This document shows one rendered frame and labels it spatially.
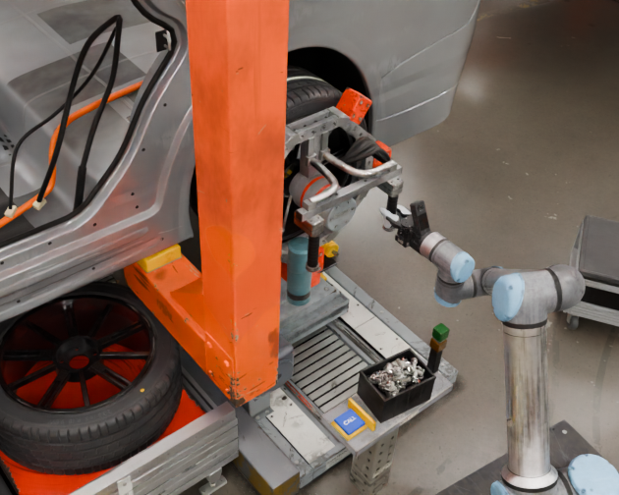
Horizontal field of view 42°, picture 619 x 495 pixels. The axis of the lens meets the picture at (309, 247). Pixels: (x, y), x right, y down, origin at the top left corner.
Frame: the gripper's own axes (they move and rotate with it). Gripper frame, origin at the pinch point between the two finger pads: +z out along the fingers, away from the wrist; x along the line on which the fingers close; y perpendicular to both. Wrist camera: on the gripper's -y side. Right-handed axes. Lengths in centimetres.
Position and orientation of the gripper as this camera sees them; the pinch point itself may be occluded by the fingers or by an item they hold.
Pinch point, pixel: (387, 206)
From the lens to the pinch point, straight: 273.0
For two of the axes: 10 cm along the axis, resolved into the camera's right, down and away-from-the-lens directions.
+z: -6.3, -5.4, 5.6
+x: 7.7, -3.9, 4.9
